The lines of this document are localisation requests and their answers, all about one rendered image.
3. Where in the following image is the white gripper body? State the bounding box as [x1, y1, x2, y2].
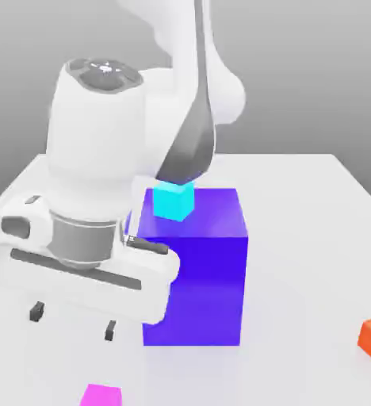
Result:
[0, 241, 182, 326]

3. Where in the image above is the small magenta cube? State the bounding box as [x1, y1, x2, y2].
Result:
[78, 383, 124, 406]

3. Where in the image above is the small cyan cube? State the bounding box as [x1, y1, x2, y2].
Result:
[152, 180, 195, 222]

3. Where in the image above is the large blue box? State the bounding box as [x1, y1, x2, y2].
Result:
[125, 187, 249, 347]

